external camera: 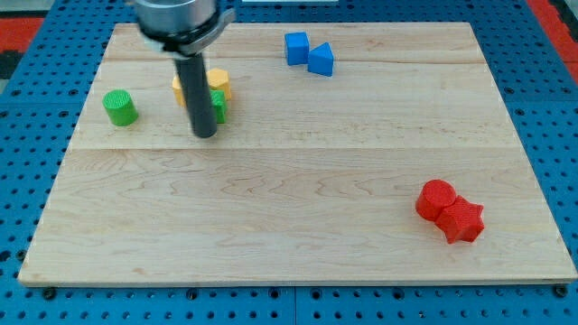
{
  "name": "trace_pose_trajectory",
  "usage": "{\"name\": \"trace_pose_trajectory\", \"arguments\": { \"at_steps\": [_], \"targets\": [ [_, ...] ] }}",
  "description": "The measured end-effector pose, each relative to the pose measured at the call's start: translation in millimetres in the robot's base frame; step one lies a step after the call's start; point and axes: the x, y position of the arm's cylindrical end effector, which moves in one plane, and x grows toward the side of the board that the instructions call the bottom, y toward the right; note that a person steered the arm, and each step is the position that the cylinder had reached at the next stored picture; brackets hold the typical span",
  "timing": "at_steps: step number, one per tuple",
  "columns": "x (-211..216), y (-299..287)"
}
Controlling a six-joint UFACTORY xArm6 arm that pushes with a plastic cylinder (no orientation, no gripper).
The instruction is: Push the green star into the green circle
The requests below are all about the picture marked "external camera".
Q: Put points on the yellow hexagon block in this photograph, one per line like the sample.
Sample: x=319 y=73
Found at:
x=219 y=80

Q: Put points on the wooden board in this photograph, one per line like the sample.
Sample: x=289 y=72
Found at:
x=312 y=180

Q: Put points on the red cylinder block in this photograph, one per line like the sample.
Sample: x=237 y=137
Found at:
x=434 y=197

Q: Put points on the red star block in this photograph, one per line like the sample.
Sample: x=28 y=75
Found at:
x=462 y=221

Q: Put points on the yellow block behind rod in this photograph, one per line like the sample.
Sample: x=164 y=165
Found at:
x=177 y=91

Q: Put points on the blue cube block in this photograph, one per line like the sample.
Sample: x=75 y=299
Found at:
x=296 y=48

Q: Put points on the green cylinder block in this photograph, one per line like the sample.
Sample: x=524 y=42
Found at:
x=120 y=107

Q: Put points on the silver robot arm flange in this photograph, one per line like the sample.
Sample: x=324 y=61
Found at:
x=181 y=27

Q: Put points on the blue triangle block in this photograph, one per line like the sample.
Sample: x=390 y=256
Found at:
x=321 y=60

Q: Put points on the green star block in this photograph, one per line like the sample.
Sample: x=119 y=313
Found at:
x=220 y=105

